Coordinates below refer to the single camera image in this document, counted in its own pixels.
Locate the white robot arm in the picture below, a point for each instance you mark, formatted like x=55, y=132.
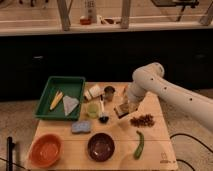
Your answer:
x=150, y=78

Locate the white bottle on shelf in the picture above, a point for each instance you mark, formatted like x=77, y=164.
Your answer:
x=90, y=10

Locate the green plastic tray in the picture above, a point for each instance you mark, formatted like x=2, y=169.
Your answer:
x=69, y=86

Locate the purple bowl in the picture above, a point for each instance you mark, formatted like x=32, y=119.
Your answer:
x=100, y=147

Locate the light green cup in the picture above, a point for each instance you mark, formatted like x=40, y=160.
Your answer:
x=93, y=110

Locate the red item on shelf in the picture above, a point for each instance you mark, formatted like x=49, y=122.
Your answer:
x=85, y=21

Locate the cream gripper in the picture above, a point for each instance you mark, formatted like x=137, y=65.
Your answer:
x=133, y=106

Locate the white handled black brush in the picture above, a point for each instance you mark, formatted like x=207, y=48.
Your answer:
x=103, y=117

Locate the orange tomato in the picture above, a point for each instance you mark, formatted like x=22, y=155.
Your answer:
x=125, y=89

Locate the green chili pepper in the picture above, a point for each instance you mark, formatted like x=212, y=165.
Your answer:
x=140, y=147

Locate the blue sponge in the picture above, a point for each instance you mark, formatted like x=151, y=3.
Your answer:
x=81, y=127

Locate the orange bowl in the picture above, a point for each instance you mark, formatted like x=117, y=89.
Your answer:
x=45, y=151

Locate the black stand at left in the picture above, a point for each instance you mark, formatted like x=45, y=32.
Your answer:
x=10, y=147

